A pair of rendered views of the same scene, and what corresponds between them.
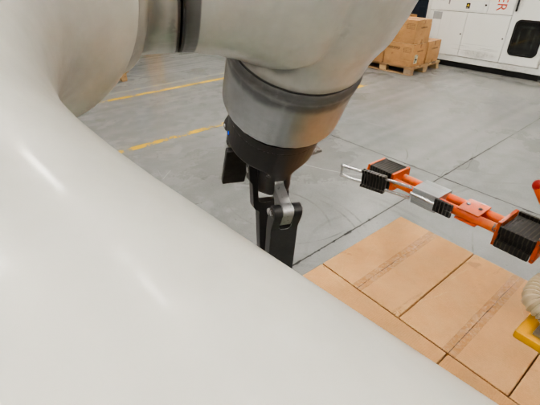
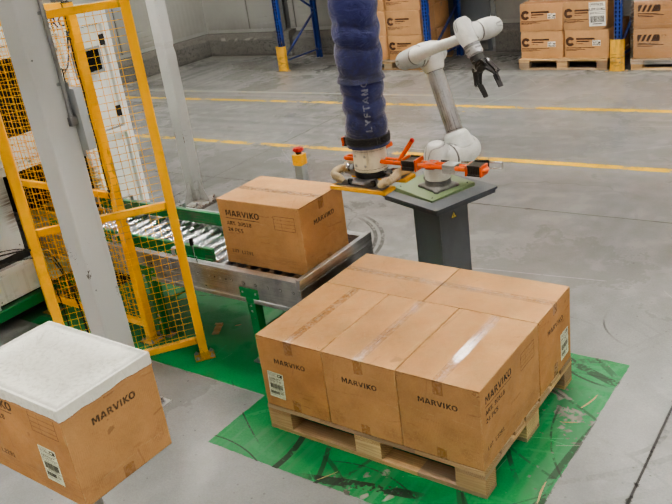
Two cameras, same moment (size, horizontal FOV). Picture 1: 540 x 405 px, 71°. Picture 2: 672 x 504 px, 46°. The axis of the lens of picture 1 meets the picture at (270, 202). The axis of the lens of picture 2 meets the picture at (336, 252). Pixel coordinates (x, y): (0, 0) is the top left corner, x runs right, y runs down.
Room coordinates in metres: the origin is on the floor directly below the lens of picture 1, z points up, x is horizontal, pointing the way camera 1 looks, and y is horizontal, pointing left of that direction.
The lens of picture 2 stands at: (4.17, -1.74, 2.39)
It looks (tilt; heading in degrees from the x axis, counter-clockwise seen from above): 23 degrees down; 168
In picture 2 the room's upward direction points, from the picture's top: 8 degrees counter-clockwise
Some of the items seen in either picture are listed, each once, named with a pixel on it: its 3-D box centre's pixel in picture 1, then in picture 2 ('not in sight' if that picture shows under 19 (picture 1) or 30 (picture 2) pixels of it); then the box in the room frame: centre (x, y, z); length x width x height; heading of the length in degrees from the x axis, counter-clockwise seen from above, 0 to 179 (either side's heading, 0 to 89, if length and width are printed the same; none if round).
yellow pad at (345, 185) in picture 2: not in sight; (361, 184); (0.49, -0.76, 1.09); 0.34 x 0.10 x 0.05; 38
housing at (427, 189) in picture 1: (430, 196); (451, 167); (0.80, -0.40, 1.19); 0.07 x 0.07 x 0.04; 38
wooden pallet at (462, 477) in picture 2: not in sight; (421, 391); (0.89, -0.69, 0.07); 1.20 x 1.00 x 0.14; 39
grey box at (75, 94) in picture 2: not in sight; (73, 118); (0.18, -2.06, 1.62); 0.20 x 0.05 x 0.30; 39
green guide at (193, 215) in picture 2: not in sight; (179, 210); (-1.17, -1.63, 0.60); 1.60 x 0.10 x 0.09; 39
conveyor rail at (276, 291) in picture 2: not in sight; (154, 265); (-0.52, -1.87, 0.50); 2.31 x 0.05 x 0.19; 39
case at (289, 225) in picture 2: not in sight; (283, 223); (-0.10, -1.09, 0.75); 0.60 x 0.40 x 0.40; 39
